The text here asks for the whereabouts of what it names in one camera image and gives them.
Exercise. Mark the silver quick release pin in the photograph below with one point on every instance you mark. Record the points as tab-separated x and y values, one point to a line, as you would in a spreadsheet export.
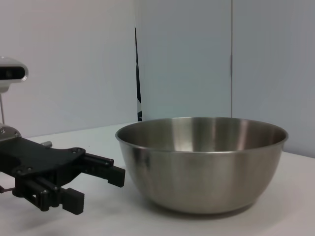
46	144

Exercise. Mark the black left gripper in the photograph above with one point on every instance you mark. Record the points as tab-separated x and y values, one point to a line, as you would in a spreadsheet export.
37	159

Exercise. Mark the stainless steel mixing bowl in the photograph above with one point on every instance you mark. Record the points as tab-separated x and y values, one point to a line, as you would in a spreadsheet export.
197	177

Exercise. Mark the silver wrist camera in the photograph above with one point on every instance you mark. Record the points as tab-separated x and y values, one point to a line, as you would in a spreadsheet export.
12	71

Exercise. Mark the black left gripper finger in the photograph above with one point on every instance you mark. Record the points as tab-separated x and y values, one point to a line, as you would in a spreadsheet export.
115	175

